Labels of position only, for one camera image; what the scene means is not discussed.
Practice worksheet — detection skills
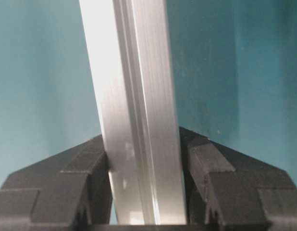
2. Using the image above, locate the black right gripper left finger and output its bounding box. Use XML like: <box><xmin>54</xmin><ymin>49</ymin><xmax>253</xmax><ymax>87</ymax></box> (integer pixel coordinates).
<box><xmin>0</xmin><ymin>136</ymin><xmax>112</xmax><ymax>231</ymax></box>

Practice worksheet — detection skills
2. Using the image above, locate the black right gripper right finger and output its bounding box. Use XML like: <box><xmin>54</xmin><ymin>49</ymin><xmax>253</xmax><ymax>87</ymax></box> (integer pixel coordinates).
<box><xmin>179</xmin><ymin>128</ymin><xmax>297</xmax><ymax>231</ymax></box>

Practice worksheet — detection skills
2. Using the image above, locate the silver aluminium extrusion rail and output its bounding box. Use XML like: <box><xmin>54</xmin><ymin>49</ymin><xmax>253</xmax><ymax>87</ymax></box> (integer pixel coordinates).
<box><xmin>79</xmin><ymin>0</ymin><xmax>187</xmax><ymax>225</ymax></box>

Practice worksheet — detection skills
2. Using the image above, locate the teal table cloth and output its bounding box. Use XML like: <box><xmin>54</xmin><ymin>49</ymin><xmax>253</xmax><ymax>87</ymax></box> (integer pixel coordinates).
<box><xmin>0</xmin><ymin>0</ymin><xmax>297</xmax><ymax>187</ymax></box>

